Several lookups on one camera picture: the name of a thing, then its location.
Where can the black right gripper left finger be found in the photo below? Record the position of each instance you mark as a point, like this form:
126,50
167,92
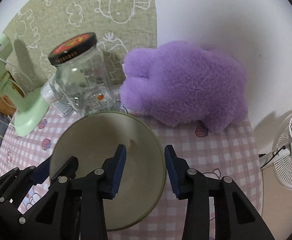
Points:
81,199

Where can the purple plush cushion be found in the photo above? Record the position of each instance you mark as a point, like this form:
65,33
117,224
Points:
180,82

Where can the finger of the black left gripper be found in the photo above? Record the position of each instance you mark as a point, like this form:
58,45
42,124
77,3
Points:
67,170
41,172

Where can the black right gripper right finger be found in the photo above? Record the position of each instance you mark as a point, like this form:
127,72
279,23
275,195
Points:
235,215

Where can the pink checkered tablecloth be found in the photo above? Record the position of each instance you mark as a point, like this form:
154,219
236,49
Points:
231,152

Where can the glass jar with dark lid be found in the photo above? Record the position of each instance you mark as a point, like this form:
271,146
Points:
80,83

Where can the cream ceramic bowl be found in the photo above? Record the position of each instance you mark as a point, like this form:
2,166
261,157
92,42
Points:
95,138

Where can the green patterned board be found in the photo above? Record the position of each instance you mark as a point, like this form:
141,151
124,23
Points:
40,25

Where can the green desk fan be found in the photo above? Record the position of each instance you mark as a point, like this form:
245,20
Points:
32,107

